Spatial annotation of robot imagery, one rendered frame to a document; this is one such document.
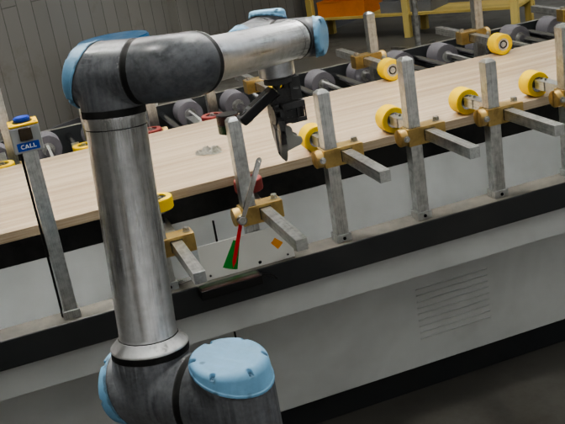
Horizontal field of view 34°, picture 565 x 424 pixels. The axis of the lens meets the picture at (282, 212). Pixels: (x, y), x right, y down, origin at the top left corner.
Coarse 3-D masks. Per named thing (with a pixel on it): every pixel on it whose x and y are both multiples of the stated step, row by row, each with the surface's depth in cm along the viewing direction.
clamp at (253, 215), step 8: (256, 200) 247; (264, 200) 246; (272, 200) 245; (280, 200) 245; (240, 208) 243; (248, 208) 242; (256, 208) 243; (280, 208) 245; (232, 216) 245; (248, 216) 243; (256, 216) 244; (248, 224) 244
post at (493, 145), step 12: (492, 60) 255; (480, 72) 258; (492, 72) 256; (480, 84) 260; (492, 84) 257; (492, 96) 258; (492, 132) 261; (492, 144) 262; (492, 156) 264; (492, 168) 265; (492, 180) 267; (504, 180) 267
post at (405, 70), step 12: (396, 60) 249; (408, 60) 246; (408, 72) 247; (408, 84) 248; (408, 96) 249; (408, 108) 250; (408, 120) 252; (408, 156) 258; (420, 156) 256; (420, 168) 257; (420, 180) 258; (420, 192) 259; (420, 204) 260
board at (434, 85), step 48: (528, 48) 357; (336, 96) 332; (384, 96) 321; (432, 96) 310; (480, 96) 301; (528, 96) 292; (192, 144) 301; (384, 144) 274; (0, 192) 283; (48, 192) 274; (192, 192) 259; (0, 240) 245
